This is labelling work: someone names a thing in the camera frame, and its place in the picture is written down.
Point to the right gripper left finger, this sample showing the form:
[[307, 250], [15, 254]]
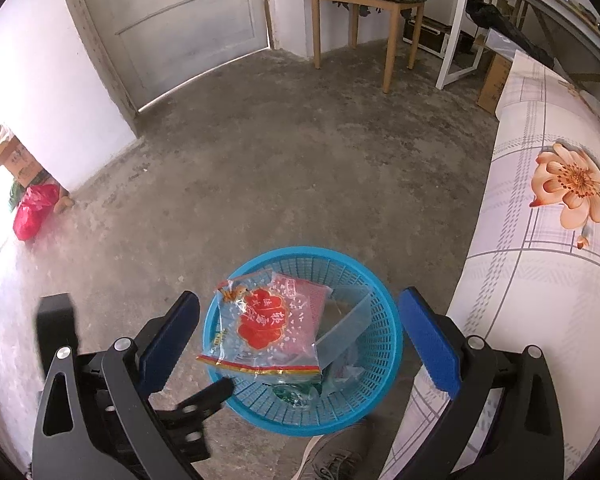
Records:
[[125, 384]]

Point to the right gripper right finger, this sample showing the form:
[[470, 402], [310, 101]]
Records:
[[525, 439]]

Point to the green plastic bottle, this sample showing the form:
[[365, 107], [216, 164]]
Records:
[[302, 395]]

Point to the red clear snack bag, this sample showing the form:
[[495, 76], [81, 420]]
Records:
[[267, 328]]

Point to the clear plastic bag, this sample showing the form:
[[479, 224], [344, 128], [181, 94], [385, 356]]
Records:
[[346, 315]]

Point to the blue plastic trash basket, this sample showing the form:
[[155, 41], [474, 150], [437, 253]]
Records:
[[354, 384]]

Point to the grey sneaker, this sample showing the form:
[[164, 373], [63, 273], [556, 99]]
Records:
[[336, 456]]

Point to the floral tablecloth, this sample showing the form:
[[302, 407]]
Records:
[[532, 273]]

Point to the red plastic bag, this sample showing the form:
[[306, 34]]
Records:
[[36, 205]]

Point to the cardboard box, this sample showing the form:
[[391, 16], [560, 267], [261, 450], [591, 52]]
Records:
[[27, 171]]

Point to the grey wooden door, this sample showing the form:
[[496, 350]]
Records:
[[144, 49]]

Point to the black clothes pile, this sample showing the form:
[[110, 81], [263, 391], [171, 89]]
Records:
[[487, 16]]

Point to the long white shelf table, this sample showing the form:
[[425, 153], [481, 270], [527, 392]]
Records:
[[566, 13]]

